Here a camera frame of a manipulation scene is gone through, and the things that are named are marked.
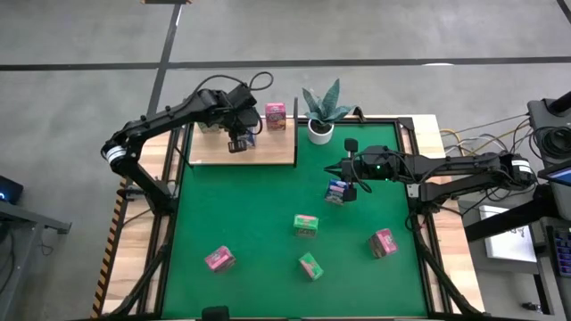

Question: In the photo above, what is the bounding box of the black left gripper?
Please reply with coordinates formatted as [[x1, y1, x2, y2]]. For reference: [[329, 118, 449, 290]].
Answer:
[[220, 84, 262, 155]]

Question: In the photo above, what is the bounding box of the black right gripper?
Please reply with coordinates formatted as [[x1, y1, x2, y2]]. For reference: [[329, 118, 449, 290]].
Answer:
[[324, 138, 402, 202]]

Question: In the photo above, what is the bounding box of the blue Frosted Flakes cereal box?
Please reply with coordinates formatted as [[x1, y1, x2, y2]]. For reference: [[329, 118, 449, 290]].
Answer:
[[240, 128, 259, 151], [324, 177, 349, 206]]

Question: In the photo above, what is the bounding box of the green Apple Jacks cereal box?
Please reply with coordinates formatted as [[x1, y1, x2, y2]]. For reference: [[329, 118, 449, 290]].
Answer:
[[297, 251, 326, 283], [293, 213, 320, 239], [197, 121, 222, 136]]

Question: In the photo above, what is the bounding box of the pink Raisin Bran cereal box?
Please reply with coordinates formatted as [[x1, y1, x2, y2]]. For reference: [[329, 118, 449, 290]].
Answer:
[[368, 227, 400, 259], [264, 102, 287, 132], [203, 244, 237, 274]]

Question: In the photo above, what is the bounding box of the wooden shelf board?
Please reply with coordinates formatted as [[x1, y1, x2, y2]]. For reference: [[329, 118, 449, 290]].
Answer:
[[187, 116, 298, 167]]

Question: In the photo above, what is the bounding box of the green plant in white pot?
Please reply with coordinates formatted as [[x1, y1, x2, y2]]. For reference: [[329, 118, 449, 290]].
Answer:
[[302, 78, 358, 146]]

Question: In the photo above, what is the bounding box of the green table mat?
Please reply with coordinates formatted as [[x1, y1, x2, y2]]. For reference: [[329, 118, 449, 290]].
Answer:
[[161, 122, 429, 318]]

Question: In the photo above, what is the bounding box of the black diagonal bar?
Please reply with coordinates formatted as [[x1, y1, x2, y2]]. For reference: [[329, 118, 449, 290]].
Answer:
[[463, 185, 571, 244]]

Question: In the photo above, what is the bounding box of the white box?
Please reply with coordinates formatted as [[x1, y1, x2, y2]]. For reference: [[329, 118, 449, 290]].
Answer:
[[479, 204, 539, 264]]

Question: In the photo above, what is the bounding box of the gray equipment stand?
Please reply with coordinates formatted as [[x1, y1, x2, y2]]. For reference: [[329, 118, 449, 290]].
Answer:
[[527, 91, 571, 169]]

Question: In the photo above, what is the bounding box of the tablet with blue screen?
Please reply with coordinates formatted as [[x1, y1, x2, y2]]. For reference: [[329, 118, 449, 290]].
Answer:
[[537, 160, 571, 188]]

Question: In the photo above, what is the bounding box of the black device with blue light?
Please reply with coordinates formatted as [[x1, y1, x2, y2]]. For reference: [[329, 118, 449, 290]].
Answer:
[[0, 175, 24, 206]]

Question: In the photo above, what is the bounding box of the gray side table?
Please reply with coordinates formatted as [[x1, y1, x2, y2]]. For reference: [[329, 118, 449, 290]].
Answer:
[[0, 200, 72, 321]]

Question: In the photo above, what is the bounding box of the keypad with blue keys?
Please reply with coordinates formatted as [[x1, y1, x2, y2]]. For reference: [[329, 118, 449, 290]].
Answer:
[[546, 225, 571, 278]]

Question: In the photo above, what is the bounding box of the black table frame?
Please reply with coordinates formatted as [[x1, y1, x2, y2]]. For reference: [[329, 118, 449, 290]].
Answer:
[[100, 115, 483, 321]]

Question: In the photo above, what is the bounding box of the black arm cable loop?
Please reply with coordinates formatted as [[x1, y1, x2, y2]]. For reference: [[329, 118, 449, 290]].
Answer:
[[190, 70, 275, 97]]

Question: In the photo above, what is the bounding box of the yellow cable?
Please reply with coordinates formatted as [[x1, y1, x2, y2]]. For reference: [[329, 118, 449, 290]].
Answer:
[[440, 128, 465, 155]]

